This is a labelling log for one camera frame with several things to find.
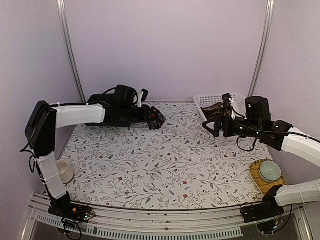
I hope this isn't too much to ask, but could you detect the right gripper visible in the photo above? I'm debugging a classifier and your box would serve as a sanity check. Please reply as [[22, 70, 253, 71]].
[[203, 116, 263, 139]]

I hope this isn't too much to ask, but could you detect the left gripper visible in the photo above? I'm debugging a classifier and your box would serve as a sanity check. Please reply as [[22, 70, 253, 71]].
[[121, 104, 158, 123]]

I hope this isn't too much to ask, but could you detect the dark floral necktie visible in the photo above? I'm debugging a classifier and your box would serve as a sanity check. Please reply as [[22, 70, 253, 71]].
[[146, 106, 166, 130]]

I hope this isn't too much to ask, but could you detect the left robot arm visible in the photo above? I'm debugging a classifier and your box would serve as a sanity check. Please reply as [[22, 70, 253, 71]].
[[21, 84, 149, 217]]

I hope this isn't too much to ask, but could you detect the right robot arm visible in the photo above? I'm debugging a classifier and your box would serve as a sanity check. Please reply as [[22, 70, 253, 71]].
[[202, 93, 320, 218]]

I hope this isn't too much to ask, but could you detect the green divided organizer box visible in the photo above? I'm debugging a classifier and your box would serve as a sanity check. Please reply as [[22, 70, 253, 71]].
[[86, 93, 139, 127]]

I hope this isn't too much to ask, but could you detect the brown patterned necktie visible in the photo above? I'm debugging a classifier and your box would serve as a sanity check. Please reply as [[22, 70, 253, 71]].
[[201, 102, 231, 120]]

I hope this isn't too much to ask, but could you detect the white plastic basket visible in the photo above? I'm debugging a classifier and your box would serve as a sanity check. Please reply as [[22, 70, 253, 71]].
[[193, 93, 246, 122]]

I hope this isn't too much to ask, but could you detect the floral patterned table mat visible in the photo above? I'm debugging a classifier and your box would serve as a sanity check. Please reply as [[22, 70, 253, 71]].
[[61, 103, 271, 210]]

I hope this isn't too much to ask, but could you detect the pale green bowl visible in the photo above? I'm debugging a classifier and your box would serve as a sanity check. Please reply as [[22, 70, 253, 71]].
[[259, 160, 282, 183]]

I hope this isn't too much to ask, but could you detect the woven bamboo tray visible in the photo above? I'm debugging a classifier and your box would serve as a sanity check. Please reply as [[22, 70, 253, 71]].
[[249, 159, 287, 195]]

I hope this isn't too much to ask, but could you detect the cream ceramic mug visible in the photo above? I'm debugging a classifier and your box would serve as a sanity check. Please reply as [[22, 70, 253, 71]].
[[56, 159, 74, 185]]

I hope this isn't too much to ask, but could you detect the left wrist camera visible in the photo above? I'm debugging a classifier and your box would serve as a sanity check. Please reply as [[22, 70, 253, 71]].
[[136, 88, 149, 108]]

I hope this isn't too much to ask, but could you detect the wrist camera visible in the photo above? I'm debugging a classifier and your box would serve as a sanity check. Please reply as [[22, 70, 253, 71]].
[[136, 88, 149, 108], [222, 93, 236, 120]]

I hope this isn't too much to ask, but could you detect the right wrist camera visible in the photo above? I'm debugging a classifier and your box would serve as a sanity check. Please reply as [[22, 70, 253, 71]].
[[222, 93, 236, 120]]

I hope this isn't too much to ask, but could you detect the front aluminium rail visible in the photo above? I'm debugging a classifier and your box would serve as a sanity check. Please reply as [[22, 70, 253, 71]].
[[21, 194, 315, 240]]

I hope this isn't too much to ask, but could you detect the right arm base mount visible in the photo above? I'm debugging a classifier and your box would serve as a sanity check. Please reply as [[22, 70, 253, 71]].
[[239, 199, 285, 235]]

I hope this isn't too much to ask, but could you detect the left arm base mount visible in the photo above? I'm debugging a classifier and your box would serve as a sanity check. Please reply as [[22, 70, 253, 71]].
[[48, 203, 96, 235]]

